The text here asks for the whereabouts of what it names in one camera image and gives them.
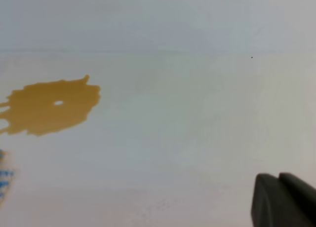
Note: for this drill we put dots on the brown coffee stain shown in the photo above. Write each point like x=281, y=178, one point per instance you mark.
x=49, y=107

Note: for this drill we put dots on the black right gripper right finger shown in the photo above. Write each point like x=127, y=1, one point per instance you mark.
x=303, y=193

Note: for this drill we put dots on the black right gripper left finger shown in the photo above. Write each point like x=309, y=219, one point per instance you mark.
x=273, y=205

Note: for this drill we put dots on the blue white striped rag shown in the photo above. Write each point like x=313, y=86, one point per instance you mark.
x=6, y=176

